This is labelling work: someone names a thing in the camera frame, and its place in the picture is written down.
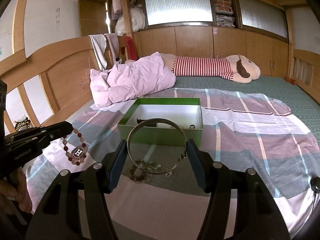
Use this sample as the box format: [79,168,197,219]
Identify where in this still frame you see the small silver charm jewelry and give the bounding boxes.
[165,170,173,177]

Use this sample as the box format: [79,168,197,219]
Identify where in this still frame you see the thin black choker necklace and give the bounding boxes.
[126,117,188,175]

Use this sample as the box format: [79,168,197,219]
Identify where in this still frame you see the person's left hand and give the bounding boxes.
[1,167,33,215]

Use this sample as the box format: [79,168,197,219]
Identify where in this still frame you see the black yellow toy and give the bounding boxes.
[14,117,31,132]

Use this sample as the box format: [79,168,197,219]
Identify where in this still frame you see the wooden headboard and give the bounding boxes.
[1,36,98,126]

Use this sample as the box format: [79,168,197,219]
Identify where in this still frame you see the plaid pink grey bedsheet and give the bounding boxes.
[26,88,319,239]

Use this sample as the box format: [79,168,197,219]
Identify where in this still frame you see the pink crumpled pillow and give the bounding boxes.
[89,52,176,108]

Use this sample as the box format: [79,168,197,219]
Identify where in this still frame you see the grey hanging clothes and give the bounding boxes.
[89,33,119,70]

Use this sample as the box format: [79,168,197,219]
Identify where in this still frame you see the green cardboard box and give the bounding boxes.
[118,98,203,146]

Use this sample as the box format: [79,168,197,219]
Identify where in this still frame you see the red hanging garment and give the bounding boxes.
[124,36,138,61]

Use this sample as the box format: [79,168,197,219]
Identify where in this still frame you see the striped plush dog toy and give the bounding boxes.
[125,52,261,84]

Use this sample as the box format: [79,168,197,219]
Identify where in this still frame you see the white bagged bedding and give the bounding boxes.
[115,6,146,36]

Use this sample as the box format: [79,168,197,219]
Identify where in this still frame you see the wooden footboard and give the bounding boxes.
[288,49,320,103]

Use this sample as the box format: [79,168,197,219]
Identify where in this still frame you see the stacked folded textiles shelf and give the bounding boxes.
[213,0,235,28]

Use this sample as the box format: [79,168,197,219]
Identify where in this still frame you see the black round puck with cable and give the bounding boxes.
[310,177,320,194]

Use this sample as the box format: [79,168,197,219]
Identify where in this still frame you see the wooden wall cabinets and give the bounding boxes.
[135,26,289,77]

